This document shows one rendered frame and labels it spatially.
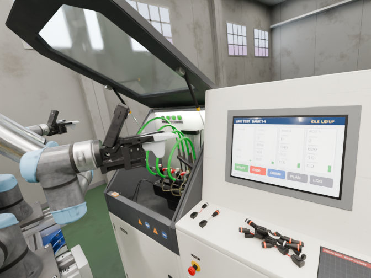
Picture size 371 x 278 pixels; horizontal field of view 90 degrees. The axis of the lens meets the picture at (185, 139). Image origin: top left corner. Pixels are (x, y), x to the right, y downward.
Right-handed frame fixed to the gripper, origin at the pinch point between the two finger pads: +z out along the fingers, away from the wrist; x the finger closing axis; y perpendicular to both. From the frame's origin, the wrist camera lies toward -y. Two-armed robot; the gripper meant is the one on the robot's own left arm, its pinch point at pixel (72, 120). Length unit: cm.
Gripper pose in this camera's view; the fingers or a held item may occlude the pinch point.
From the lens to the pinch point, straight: 166.0
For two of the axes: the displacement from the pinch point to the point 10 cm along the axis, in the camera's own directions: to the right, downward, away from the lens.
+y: 0.0, 9.5, 3.0
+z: 3.7, -2.8, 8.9
